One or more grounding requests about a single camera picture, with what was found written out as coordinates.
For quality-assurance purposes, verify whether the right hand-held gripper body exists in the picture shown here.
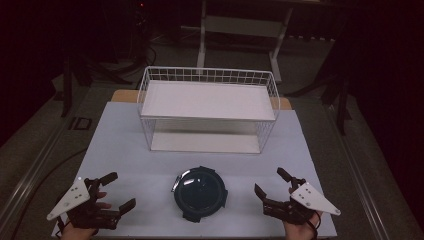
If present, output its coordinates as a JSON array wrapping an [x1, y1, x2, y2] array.
[[262, 178, 342, 225]]

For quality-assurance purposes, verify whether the person's left hand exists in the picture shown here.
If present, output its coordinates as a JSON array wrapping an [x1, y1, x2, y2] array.
[[61, 190, 113, 240]]

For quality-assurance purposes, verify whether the black floor cable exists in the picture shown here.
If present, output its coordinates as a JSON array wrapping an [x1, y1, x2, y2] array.
[[9, 147, 88, 240]]

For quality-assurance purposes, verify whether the white metal frame stand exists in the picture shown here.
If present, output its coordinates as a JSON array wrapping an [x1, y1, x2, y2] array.
[[195, 0, 295, 85]]

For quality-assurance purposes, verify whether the black round pot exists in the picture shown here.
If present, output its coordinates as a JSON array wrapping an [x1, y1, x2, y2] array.
[[171, 165, 230, 224]]

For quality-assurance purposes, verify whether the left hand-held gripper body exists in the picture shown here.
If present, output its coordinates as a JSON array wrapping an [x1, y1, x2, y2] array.
[[46, 177, 121, 231]]

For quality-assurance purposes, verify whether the person's right hand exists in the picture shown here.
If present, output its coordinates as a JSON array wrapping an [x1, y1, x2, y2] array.
[[282, 211, 323, 240]]

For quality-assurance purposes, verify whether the metal floor rail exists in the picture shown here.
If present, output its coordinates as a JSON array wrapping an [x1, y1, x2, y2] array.
[[0, 111, 79, 231], [328, 108, 393, 240]]

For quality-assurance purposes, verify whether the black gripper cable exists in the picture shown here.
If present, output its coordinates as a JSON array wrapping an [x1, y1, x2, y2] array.
[[308, 210, 323, 240], [55, 215, 68, 238]]

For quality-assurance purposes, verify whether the black tripod stand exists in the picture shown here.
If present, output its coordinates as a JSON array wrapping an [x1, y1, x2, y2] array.
[[53, 54, 133, 119], [284, 59, 353, 136]]

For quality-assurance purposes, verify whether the white table cover sheet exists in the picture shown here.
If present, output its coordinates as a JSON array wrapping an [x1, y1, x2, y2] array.
[[51, 101, 338, 239]]

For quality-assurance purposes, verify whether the black floor socket plate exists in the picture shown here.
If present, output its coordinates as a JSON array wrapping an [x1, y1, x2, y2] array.
[[67, 116, 93, 132]]

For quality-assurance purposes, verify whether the white wire shelf rack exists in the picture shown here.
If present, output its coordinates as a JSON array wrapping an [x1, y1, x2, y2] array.
[[136, 65, 281, 155]]

